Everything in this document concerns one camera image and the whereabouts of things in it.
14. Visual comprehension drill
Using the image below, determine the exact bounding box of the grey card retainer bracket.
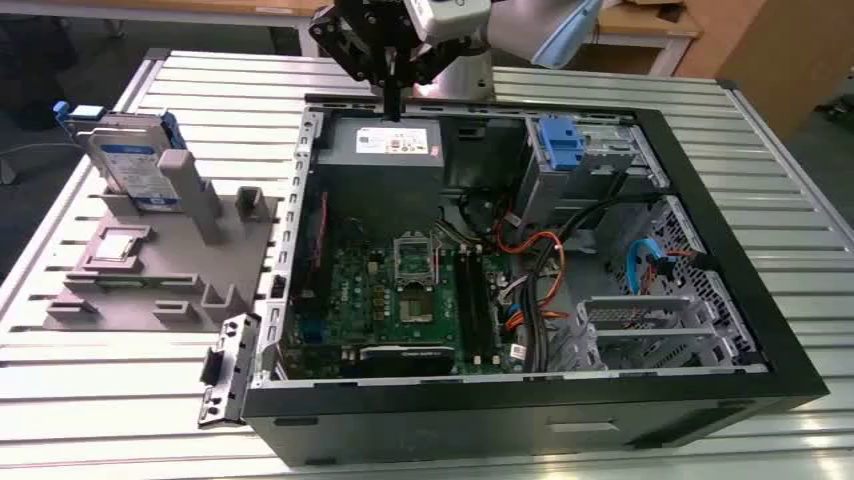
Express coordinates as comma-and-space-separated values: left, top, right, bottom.
198, 312, 263, 430

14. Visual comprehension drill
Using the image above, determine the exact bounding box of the green RAM stick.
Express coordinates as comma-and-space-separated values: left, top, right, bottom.
97, 278, 169, 290

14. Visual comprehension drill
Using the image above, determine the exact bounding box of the green motherboard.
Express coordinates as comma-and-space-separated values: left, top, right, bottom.
293, 239, 529, 376

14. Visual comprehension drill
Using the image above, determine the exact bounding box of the grey power supply unit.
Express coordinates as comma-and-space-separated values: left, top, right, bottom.
311, 115, 448, 236

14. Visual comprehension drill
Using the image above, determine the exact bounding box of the multicoloured power wire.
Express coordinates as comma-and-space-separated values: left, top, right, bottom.
644, 248, 713, 296

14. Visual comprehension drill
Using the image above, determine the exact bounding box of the orange red wire bundle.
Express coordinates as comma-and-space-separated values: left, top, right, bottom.
497, 230, 569, 311

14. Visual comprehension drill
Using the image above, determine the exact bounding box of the blue data wire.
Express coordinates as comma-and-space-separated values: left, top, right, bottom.
626, 238, 672, 297

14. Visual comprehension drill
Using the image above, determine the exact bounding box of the metal drive cage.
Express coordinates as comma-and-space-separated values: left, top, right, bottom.
520, 117, 672, 239

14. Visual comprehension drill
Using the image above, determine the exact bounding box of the metal disk bay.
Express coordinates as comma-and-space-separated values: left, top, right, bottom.
577, 294, 742, 374

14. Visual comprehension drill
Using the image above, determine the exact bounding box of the CPU socket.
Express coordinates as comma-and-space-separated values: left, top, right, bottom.
398, 288, 440, 326

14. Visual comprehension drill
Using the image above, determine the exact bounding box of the silver CPU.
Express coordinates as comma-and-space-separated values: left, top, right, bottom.
93, 234, 139, 261

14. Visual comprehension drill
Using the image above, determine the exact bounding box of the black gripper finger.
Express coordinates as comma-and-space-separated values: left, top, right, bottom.
307, 9, 397, 123
393, 42, 470, 123

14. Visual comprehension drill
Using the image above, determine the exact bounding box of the hard disk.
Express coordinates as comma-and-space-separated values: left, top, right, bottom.
54, 102, 186, 211

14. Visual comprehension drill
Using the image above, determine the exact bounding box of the metal socket cover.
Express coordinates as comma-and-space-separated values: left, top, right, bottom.
391, 233, 444, 292

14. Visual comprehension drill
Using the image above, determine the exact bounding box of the grey parts rack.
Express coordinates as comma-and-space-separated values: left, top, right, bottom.
41, 149, 286, 334

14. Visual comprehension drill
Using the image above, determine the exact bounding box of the black graphics card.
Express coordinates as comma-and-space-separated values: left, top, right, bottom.
357, 342, 456, 379

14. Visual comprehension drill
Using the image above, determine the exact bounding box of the wooden desk white frame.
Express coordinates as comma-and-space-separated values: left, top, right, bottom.
86, 0, 708, 77

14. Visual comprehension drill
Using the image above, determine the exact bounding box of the black RAM slot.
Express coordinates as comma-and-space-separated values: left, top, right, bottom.
476, 243, 500, 367
466, 243, 489, 367
457, 243, 481, 367

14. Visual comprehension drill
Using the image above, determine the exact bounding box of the brown wooden cabinet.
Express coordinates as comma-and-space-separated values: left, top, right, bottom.
680, 0, 854, 141

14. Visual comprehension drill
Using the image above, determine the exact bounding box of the black cable bundle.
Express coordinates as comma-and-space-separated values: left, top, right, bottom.
518, 192, 673, 374

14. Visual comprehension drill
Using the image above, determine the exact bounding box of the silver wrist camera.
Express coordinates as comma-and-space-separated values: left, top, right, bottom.
405, 0, 494, 45

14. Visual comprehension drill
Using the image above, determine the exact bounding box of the black PC case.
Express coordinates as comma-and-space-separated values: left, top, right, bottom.
241, 92, 833, 469

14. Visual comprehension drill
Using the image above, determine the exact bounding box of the black office chair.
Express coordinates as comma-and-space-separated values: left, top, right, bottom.
0, 14, 79, 134

